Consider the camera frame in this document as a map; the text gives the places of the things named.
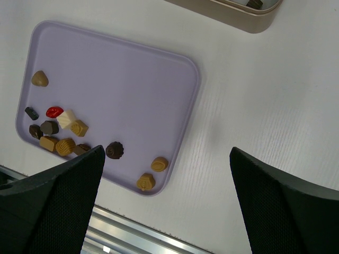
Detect milk brown rectangular chocolate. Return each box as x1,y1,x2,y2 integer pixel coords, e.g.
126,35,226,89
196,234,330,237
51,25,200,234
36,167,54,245
246,0,263,10

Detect dark lips chocolate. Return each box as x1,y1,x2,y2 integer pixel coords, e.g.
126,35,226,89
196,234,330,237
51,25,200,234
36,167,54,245
29,124,44,140

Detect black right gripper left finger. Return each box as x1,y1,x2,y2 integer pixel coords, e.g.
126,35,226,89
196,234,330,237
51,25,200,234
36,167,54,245
1,145,105,253

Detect caramel shell chocolate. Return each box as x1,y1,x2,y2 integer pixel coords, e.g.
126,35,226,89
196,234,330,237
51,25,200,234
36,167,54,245
137,173,156,191

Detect lilac plastic tray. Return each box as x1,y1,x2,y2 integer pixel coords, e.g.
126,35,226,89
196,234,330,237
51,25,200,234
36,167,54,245
15,21,200,196

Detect tan heart chocolate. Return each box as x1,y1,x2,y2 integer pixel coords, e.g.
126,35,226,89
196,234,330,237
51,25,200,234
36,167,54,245
31,70,49,87

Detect caramel oval chocolate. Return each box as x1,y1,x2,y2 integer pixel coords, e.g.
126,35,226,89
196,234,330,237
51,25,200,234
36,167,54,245
151,157,169,172

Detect aluminium frame rail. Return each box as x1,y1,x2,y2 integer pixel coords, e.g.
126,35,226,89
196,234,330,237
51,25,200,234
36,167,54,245
0,165,212,254

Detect caramel leaf square chocolate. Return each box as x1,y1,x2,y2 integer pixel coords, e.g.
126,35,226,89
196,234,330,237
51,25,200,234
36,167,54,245
70,120,88,137

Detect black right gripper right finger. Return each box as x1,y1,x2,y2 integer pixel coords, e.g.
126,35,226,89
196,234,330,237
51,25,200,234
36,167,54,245
229,147,338,253

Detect white ridged square chocolate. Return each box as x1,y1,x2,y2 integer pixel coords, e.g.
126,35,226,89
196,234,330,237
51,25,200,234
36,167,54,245
56,110,77,129

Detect caramel rectangular chocolate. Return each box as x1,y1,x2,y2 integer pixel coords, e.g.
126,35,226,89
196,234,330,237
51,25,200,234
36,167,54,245
39,136,59,152

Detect caramel ridged leaf chocolate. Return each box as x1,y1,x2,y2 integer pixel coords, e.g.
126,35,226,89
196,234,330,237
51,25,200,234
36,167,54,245
56,138,76,156

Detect gold tin box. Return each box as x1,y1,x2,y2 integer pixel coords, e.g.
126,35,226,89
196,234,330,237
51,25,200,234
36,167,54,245
169,0,283,34

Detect red lips chocolate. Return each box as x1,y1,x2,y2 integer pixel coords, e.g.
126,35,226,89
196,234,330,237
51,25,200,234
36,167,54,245
46,106,64,119

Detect dark rose chocolate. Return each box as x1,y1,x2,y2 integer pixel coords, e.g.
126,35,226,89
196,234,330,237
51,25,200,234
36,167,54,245
105,141,124,159

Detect dark brown square chocolate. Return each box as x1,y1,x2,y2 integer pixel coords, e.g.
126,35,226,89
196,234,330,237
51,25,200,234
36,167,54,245
73,143,91,156

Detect small dark ridged chocolate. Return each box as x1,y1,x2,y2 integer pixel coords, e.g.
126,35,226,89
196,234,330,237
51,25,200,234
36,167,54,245
24,107,39,121

